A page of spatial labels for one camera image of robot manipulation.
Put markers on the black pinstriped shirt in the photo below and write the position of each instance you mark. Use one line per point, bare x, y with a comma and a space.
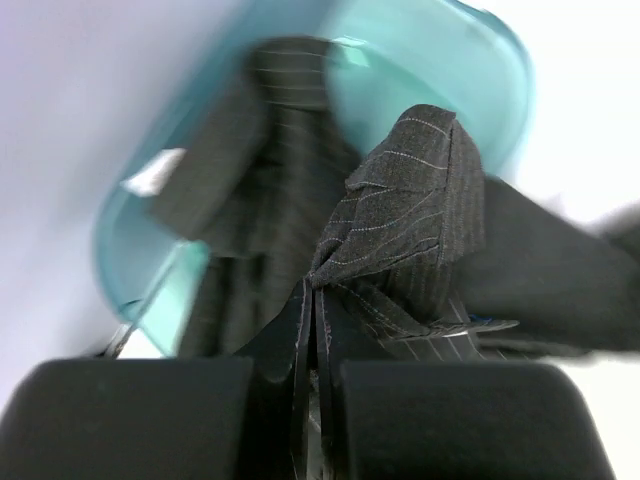
319, 256

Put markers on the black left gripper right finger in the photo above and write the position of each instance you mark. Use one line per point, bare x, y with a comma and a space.
404, 420

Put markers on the teal plastic tray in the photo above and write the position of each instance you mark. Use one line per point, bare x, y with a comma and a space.
392, 55

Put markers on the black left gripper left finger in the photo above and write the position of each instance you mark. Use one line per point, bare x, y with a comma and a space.
126, 419

